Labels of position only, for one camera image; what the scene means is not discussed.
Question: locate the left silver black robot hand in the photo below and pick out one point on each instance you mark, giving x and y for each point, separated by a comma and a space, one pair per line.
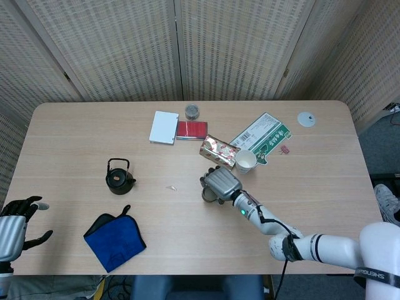
11, 234

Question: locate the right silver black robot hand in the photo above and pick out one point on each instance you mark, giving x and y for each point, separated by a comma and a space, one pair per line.
222, 184

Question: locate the small grey tea cup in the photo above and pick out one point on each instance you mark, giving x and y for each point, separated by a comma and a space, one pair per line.
208, 197

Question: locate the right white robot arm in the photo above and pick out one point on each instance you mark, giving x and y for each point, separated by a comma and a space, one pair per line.
328, 247

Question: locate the white paper cup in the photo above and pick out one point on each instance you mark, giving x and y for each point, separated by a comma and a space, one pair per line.
244, 162

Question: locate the gold foil packet red print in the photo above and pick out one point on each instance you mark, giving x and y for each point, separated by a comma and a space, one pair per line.
217, 151

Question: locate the small paper scrap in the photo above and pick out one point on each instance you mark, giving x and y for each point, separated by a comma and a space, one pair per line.
172, 187

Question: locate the red flat rectangular box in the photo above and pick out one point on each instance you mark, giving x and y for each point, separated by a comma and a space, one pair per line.
192, 129

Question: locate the flattened green white carton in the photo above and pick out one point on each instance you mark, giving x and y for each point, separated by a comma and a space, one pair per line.
265, 134

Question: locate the olive fabric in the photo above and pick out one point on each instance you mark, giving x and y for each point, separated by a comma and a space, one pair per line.
56, 287

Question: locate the pink binder clip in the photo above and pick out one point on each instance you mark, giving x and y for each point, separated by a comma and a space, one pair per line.
284, 149

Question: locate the small round patterned tin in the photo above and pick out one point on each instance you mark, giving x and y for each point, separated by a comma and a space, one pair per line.
192, 112

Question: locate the white flat rectangular box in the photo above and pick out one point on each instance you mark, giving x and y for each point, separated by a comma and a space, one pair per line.
163, 127

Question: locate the blue cloth with black trim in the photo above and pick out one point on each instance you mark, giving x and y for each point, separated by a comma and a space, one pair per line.
115, 240

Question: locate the round white table grommet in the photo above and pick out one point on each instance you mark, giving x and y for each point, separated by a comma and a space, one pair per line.
306, 119

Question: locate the blue grey seat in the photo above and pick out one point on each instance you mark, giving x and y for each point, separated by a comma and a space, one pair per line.
187, 287

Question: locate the woven folding screen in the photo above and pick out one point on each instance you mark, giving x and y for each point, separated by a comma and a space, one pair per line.
125, 47

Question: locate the white power strip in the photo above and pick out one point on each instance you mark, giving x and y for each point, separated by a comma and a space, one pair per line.
393, 107

